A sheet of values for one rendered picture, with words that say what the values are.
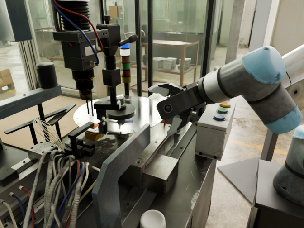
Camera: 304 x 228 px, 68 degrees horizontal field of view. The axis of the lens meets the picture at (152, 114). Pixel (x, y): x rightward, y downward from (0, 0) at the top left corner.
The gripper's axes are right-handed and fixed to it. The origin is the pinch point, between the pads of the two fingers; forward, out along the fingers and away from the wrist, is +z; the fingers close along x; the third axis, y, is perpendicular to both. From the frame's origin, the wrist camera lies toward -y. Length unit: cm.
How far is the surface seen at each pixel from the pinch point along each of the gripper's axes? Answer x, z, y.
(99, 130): 2.1, 13.0, -12.8
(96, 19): 60, 48, 28
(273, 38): 30, 60, 302
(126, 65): 25.6, 29.3, 20.2
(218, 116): -10.8, 1.4, 30.4
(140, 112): 2.5, 13.6, 4.8
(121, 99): 9.1, 14.3, 0.2
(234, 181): -76, 63, 102
